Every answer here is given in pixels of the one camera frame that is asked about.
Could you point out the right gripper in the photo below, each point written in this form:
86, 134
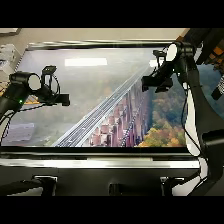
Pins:
159, 79

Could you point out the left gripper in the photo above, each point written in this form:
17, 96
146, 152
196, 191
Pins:
56, 98

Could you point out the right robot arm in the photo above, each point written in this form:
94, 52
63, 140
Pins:
203, 116

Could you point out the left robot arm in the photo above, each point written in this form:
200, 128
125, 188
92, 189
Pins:
18, 87

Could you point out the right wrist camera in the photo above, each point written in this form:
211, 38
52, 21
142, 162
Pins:
159, 53

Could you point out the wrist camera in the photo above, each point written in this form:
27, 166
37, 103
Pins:
159, 53
49, 70

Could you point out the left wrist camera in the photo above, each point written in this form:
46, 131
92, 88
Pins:
49, 70

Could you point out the silver frame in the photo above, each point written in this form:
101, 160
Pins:
100, 163

